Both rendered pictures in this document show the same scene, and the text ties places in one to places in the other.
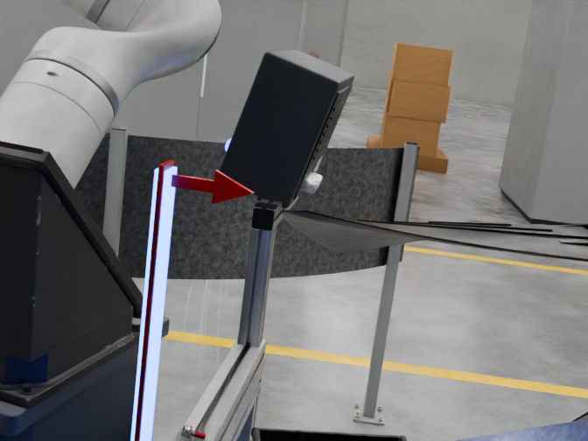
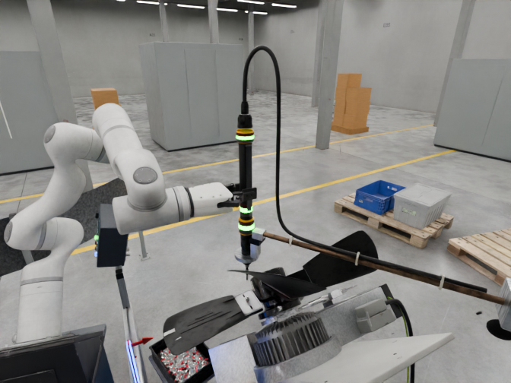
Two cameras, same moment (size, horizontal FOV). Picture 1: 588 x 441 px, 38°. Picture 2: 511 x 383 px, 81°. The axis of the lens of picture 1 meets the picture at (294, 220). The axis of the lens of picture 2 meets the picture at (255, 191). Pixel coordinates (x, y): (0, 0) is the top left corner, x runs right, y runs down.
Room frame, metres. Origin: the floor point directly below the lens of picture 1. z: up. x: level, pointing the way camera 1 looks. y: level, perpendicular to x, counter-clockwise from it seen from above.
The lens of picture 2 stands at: (-0.08, 0.12, 1.87)
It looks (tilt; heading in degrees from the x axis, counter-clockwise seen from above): 23 degrees down; 327
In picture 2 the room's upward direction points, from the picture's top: straight up
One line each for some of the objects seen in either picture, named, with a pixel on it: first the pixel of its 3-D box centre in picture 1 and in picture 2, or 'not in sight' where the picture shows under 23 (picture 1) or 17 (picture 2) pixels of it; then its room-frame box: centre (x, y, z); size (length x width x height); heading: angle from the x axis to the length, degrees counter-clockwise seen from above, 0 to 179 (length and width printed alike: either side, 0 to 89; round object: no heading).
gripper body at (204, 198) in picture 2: not in sight; (206, 198); (0.54, -0.15, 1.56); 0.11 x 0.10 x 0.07; 83
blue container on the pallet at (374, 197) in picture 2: not in sight; (380, 196); (2.00, -3.22, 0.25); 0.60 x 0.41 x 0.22; 95
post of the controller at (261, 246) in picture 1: (257, 275); (122, 289); (1.10, 0.04, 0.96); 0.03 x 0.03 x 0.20; 83
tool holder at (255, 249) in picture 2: not in sight; (249, 242); (0.52, -0.26, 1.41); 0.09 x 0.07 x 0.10; 28
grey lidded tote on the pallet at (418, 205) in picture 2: not in sight; (420, 205); (1.49, -3.27, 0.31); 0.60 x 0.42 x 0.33; 95
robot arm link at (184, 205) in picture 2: not in sight; (181, 203); (0.55, -0.08, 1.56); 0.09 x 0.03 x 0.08; 173
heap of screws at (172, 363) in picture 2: not in sight; (183, 360); (0.72, -0.08, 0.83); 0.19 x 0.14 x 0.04; 9
